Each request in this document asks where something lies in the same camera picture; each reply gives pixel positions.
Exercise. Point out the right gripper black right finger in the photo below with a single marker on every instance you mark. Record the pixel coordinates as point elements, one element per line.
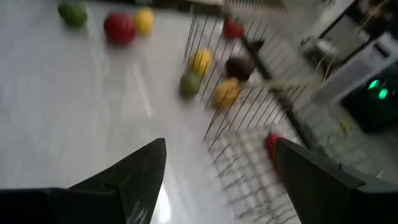
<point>326,196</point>

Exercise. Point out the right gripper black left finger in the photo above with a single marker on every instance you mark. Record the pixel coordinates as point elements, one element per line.
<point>130,186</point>

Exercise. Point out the red bell pepper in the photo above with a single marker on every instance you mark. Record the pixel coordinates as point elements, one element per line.
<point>270,144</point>

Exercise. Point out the large green fruit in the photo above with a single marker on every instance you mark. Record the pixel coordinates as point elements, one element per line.
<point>189,84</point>

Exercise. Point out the yellow lemon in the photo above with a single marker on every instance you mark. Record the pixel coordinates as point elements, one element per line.
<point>144,20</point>
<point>200,60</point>

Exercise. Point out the dark red apple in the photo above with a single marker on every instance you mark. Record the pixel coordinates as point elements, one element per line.
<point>239,68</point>

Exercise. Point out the bright red apple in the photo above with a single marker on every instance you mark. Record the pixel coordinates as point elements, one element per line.
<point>119,28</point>

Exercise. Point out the green lime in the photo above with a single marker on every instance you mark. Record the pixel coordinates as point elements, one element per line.
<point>72,13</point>

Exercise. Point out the black computer green lights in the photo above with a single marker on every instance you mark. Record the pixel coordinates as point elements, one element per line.
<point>373,102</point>

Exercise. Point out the white grey appliance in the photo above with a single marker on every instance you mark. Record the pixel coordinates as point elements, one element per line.
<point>357,65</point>

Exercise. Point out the red round fruit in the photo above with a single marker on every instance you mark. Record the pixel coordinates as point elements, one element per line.
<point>232,28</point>

